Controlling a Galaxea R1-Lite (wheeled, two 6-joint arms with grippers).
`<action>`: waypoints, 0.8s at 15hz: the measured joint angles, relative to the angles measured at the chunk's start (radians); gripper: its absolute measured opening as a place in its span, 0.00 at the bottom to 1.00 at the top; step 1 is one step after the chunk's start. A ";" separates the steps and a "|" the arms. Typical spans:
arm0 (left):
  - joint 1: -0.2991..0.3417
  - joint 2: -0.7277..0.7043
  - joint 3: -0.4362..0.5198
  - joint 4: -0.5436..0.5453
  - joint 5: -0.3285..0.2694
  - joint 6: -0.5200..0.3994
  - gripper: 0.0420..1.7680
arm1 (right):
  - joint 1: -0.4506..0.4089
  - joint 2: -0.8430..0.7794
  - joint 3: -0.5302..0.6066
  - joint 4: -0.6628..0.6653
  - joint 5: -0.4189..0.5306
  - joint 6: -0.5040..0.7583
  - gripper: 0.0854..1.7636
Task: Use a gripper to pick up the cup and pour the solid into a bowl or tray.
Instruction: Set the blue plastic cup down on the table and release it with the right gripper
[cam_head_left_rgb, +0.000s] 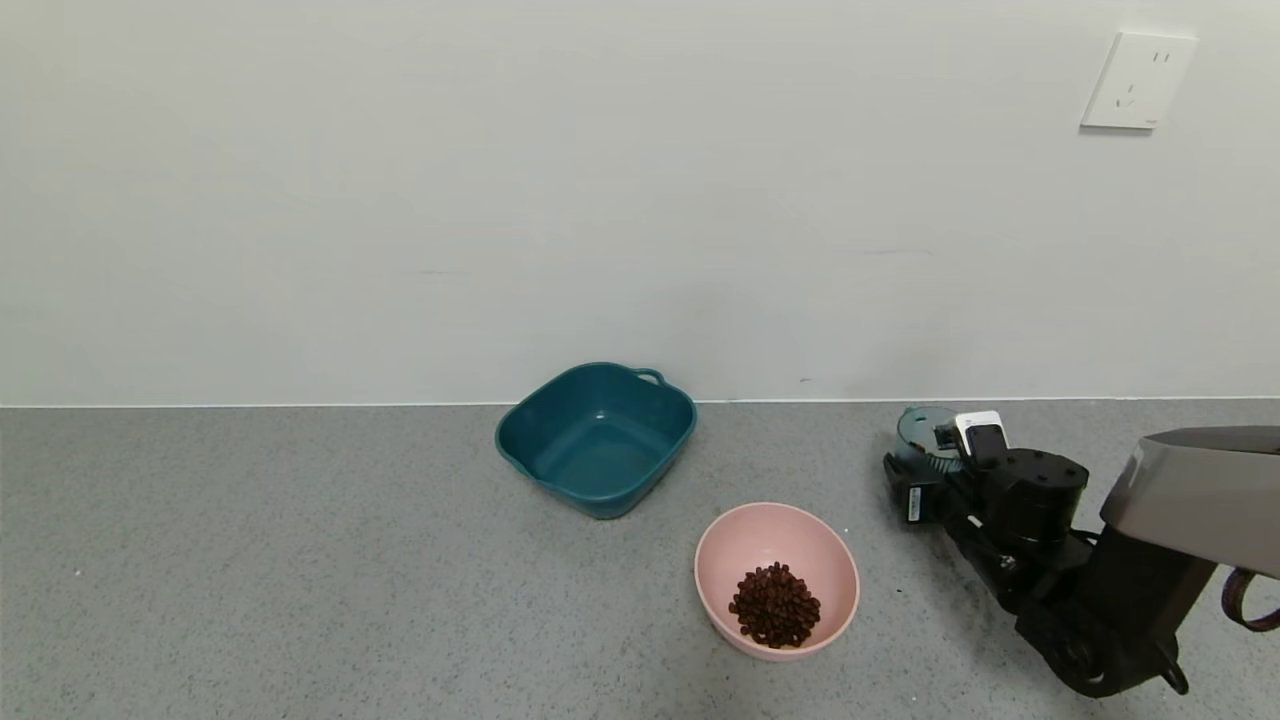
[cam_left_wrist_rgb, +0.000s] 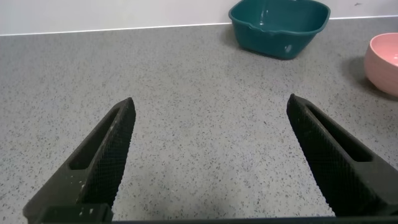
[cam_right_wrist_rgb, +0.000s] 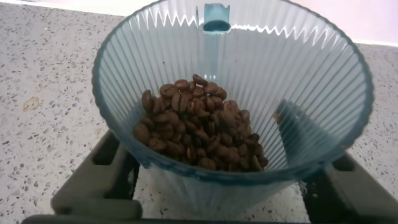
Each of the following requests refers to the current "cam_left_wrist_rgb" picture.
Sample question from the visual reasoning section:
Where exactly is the pink plastic bowl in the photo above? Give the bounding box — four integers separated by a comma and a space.
364, 32, 398, 98

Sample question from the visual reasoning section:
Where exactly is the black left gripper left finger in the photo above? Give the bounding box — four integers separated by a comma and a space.
23, 97, 137, 224

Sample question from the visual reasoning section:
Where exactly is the teal square plastic basin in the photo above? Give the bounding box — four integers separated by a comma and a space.
228, 0, 331, 60

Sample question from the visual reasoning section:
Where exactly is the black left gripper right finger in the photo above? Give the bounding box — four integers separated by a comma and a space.
286, 93, 398, 218

